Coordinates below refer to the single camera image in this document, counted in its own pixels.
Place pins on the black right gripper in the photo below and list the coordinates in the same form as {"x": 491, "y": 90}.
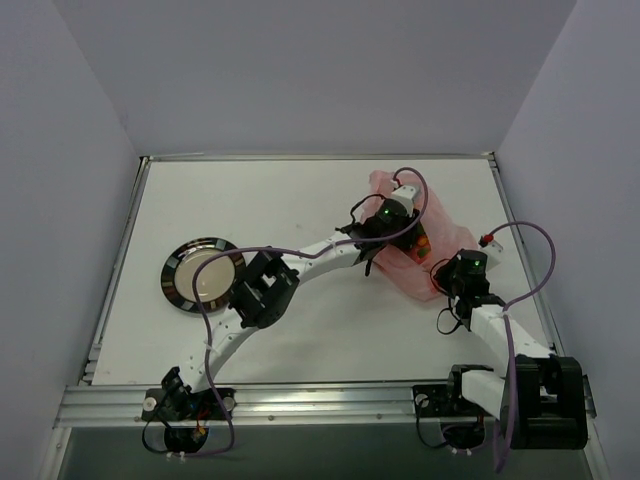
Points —
{"x": 451, "y": 273}

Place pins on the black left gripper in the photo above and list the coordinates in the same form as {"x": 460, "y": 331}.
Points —
{"x": 407, "y": 239}

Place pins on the pink plastic bag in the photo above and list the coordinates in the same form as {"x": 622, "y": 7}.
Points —
{"x": 440, "y": 239}

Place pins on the red fake cherry tomatoes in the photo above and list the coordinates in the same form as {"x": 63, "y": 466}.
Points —
{"x": 422, "y": 246}

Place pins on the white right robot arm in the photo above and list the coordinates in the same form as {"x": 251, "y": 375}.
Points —
{"x": 537, "y": 396}

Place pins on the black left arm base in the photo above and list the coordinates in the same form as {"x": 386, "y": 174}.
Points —
{"x": 176, "y": 418}

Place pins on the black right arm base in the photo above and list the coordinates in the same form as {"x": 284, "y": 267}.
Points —
{"x": 445, "y": 400}

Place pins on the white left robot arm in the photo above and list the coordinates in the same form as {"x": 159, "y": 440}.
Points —
{"x": 240, "y": 291}

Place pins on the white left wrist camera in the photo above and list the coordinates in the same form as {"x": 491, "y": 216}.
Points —
{"x": 406, "y": 196}

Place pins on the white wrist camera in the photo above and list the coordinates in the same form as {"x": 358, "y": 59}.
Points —
{"x": 492, "y": 249}
{"x": 406, "y": 196}

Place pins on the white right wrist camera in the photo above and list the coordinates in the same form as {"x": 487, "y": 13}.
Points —
{"x": 492, "y": 249}

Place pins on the aluminium front rail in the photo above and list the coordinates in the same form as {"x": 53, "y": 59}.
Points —
{"x": 102, "y": 406}

